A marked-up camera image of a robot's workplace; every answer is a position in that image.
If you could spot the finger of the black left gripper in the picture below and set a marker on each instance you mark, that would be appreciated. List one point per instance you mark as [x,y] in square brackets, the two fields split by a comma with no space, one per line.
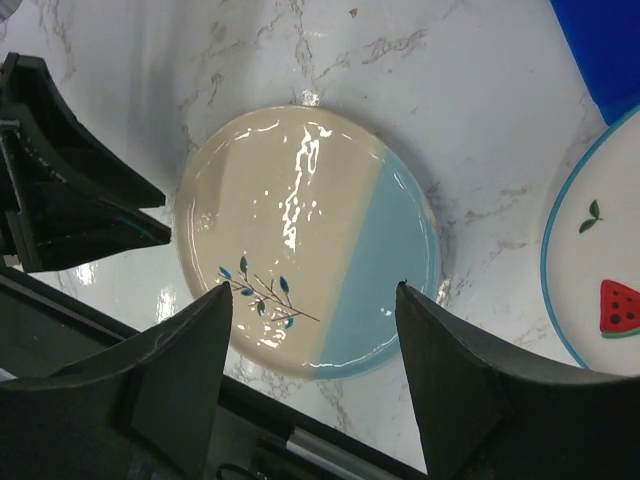
[45,237]
[34,109]

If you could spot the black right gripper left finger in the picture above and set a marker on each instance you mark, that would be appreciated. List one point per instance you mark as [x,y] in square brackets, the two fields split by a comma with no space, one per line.
[142,409]

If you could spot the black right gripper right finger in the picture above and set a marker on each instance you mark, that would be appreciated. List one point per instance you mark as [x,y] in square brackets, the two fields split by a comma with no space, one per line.
[487,409]

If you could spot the cream and blue leaf plate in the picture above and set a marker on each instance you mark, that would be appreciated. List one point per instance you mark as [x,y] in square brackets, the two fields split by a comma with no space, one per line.
[313,222]

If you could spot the watermelon pattern plate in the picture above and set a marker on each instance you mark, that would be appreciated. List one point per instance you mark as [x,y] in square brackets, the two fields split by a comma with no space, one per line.
[589,262]

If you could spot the blue plastic folder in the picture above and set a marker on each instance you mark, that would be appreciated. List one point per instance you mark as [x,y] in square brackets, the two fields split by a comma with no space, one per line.
[603,36]

